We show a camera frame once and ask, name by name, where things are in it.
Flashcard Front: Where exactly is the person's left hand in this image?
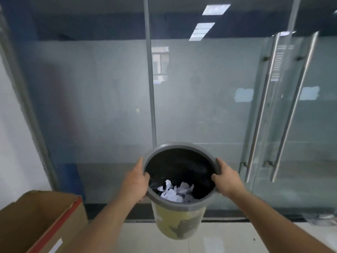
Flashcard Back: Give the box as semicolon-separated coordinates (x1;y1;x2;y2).
121;157;150;204

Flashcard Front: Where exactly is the person's right hand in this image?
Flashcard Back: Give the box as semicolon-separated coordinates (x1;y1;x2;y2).
211;158;248;199

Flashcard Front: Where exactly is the yellow waste bin grey rim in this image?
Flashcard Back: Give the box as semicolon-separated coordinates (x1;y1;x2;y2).
142;142;221;239

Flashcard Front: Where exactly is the person's right forearm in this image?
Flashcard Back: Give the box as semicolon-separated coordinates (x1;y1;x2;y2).
230;188;337;253

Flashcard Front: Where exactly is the person's left forearm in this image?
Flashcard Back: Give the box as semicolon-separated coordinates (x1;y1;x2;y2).
57;191;138;253

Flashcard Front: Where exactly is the crumpled white paper waste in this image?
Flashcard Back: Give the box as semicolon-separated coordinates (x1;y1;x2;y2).
157;180;195;203

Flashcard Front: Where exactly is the black bin liner bag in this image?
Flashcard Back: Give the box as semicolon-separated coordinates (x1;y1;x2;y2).
145;146;217;200

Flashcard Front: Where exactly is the glass double door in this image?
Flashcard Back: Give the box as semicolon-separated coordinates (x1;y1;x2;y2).
238;30;337;216

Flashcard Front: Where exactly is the brown cardboard box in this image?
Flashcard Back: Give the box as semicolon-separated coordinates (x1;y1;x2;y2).
0;190;88;253

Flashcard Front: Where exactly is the steel door handle bar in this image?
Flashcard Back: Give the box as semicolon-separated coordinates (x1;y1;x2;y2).
270;31;319;183
244;32;281;183

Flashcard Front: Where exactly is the grey glass partition post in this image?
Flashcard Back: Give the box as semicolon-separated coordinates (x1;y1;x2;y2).
143;0;157;148

